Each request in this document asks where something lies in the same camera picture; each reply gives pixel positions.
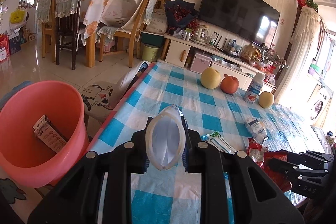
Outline crushed white paper cup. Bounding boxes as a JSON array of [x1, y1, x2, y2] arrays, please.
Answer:
[[145, 104, 186, 170]]

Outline red snack wrapper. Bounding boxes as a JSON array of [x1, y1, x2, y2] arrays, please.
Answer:
[[247, 138, 292, 193]]

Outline pink plastic bucket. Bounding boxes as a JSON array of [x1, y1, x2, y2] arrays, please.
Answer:
[[1, 81, 89, 188]]

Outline small white carton box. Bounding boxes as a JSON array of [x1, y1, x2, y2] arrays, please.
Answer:
[[33, 115, 68, 153]]

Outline blue white checkered tablecloth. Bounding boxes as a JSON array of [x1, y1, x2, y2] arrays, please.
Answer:
[[86, 60, 326, 224]]

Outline crumpled white milk pouch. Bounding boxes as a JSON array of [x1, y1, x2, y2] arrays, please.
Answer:
[[244, 118, 268, 144]]

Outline white washing machine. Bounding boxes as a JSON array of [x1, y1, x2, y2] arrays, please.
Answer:
[[307, 84, 333, 128]]

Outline cat print stool cushion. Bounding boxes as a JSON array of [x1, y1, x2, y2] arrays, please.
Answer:
[[80, 81, 118, 123]]

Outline red apple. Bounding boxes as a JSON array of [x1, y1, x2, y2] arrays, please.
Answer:
[[220, 74, 239, 94]]

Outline left yellow pear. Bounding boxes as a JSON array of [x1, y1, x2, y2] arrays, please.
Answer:
[[201, 67, 221, 89]]

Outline yellow pear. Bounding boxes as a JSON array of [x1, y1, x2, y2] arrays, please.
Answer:
[[258, 91, 274, 109], [201, 67, 221, 89]]

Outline white yogurt drink bottle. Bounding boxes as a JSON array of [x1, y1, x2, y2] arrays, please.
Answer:
[[243, 72, 265, 104]]

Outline right yellow pear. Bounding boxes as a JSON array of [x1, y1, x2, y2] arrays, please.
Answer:
[[258, 91, 274, 109]]

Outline pink storage box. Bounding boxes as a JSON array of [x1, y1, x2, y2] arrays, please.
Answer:
[[190, 52, 212, 74]]

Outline white tv cabinet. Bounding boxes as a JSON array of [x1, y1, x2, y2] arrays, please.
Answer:
[[163, 32, 277, 94]]

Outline green waste bin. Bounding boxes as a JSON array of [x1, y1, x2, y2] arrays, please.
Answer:
[[142, 44, 159, 63]]

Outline white electric kettle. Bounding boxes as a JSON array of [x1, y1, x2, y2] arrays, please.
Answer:
[[191, 24, 209, 44]]

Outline cream lace curtain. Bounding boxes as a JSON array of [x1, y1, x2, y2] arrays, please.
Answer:
[[274, 6, 320, 105]]

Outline dark flower bouquet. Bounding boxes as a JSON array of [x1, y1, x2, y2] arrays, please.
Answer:
[[165, 0, 198, 35]]

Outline light wooden chair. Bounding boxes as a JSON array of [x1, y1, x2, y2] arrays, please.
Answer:
[[97, 0, 157, 68]]

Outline black flat screen television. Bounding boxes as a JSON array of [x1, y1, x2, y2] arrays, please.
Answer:
[[198, 0, 280, 46]]

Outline red gift bags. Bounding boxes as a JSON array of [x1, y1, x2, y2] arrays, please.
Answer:
[[0, 34, 10, 62]]

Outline dark wooden chair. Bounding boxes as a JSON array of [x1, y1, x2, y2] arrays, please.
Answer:
[[55, 0, 81, 71]]

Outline yellow plastic bag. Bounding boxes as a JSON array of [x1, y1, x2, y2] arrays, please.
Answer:
[[9, 9, 27, 24]]

